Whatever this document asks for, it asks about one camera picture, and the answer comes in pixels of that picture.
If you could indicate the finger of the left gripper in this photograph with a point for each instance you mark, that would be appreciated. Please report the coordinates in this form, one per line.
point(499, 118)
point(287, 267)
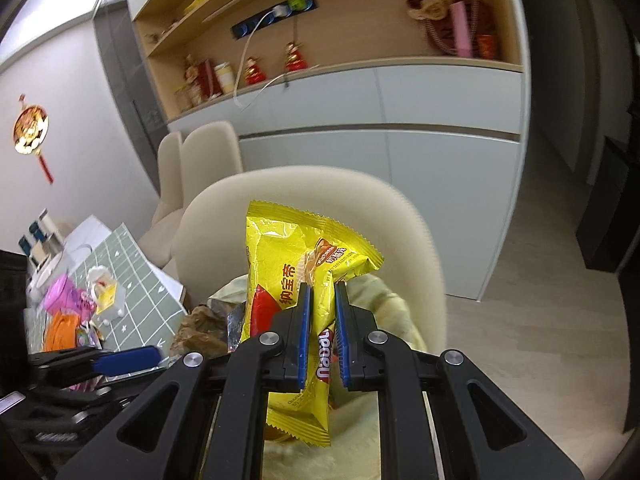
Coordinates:
point(89, 361)

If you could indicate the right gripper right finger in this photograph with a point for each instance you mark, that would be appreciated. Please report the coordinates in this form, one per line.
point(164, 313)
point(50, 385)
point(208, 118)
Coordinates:
point(440, 416)

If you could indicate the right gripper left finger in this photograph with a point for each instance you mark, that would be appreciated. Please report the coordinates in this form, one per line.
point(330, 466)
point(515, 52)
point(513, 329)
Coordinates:
point(202, 418)

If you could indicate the orange snack bag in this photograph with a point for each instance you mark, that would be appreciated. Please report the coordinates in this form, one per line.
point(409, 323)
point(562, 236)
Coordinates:
point(61, 332)

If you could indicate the yellow snack wrapper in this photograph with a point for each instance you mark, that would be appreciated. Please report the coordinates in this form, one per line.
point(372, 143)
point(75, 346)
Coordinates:
point(286, 250)

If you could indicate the white yellow toy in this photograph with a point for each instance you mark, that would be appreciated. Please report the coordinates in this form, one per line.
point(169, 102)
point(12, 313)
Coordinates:
point(107, 294)

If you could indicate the pink toy box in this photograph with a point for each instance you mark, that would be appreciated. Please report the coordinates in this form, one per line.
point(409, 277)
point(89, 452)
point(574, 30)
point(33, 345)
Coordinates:
point(62, 296)

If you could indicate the green checked tablecloth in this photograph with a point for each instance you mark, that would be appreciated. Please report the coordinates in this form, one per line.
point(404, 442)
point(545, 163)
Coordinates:
point(152, 310)

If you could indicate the beige chair near bin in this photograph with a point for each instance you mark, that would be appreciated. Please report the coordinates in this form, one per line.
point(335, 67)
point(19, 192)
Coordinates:
point(210, 250)

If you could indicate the beige far chair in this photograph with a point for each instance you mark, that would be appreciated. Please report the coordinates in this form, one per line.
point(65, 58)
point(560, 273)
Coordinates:
point(170, 176)

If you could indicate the beige middle chair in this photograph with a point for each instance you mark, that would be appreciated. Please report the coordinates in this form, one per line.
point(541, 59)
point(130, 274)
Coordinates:
point(209, 154)

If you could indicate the wooden shelf cabinet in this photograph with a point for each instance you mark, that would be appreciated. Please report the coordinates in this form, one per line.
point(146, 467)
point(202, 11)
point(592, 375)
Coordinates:
point(432, 96)

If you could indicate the chinese knot wall ornament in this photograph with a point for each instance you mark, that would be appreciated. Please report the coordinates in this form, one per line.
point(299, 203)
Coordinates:
point(29, 132)

